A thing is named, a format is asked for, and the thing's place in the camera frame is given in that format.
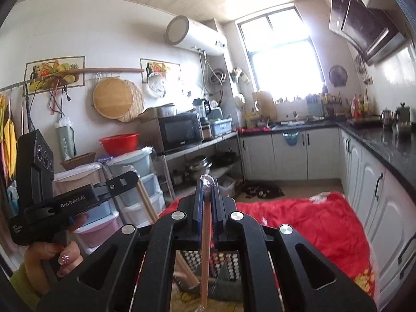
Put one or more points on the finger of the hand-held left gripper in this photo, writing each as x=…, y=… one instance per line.
x=120, y=183

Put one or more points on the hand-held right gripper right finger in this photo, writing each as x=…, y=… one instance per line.
x=260, y=260

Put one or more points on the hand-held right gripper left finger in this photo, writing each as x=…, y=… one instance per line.
x=162, y=250

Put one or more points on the chopsticks pair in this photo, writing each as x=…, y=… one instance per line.
x=148, y=201
x=206, y=234

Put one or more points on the black perforated utensil holder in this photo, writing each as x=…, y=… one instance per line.
x=226, y=269

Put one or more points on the person's left forearm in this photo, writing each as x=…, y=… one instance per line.
x=24, y=289

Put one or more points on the person's left hand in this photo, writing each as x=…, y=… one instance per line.
x=48, y=263

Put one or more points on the blue white drawer tower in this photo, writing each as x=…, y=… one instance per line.
x=143, y=182

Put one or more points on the red plastic basin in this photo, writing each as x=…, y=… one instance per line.
x=119, y=144

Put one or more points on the yellow hanging cloth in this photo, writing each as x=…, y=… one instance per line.
x=9, y=136

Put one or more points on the bottle in plastic bag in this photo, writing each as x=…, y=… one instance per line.
x=66, y=139

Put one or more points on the woven basket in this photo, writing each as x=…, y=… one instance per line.
x=78, y=161

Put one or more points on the beige blue pink drawer tower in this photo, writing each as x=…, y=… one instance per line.
x=94, y=224

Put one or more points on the red floral blanket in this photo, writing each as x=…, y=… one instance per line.
x=308, y=227

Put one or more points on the dark pile on floor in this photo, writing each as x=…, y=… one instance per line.
x=263, y=190

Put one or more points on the black microwave oven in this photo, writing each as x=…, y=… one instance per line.
x=180, y=132

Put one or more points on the steel cooking pot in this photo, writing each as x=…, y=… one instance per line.
x=197, y=166

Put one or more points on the white storage box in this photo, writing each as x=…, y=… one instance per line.
x=226, y=186

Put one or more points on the round woven mat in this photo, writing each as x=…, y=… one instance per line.
x=138, y=104

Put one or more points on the round bamboo board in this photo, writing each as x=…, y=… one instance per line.
x=112, y=98

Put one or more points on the metal shelf rack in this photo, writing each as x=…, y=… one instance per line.
x=208, y=143

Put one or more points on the white hanging colander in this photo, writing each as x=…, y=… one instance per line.
x=157, y=85

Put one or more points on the dark wok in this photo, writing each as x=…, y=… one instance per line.
x=225, y=157

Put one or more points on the blender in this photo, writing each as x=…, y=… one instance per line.
x=201, y=109

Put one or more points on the wooden rolling pin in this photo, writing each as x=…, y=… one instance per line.
x=107, y=70

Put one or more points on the light blue dish box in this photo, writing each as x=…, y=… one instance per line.
x=221, y=127

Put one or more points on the white lower kitchen cabinets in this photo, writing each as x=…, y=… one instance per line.
x=367, y=175

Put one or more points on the beige cutting board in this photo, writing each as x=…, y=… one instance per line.
x=265, y=105

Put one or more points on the white water heater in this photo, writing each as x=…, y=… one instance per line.
x=195, y=35

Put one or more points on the black kitchen countertop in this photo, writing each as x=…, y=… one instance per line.
x=390, y=146

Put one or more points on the seasoning bottles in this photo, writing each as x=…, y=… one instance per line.
x=358, y=106

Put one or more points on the steel teapot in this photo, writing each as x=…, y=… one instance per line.
x=387, y=118

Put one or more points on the dark kettle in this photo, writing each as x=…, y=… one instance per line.
x=404, y=117

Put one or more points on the kitchen window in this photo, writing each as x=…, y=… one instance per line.
x=279, y=48

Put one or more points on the hanging steel ladles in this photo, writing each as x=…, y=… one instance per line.
x=362, y=70

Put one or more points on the black range hood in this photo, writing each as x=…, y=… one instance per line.
x=364, y=22

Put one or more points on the large fruit wall picture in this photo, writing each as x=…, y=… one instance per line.
x=55, y=73

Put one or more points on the small fruit wall picture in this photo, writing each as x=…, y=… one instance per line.
x=160, y=68

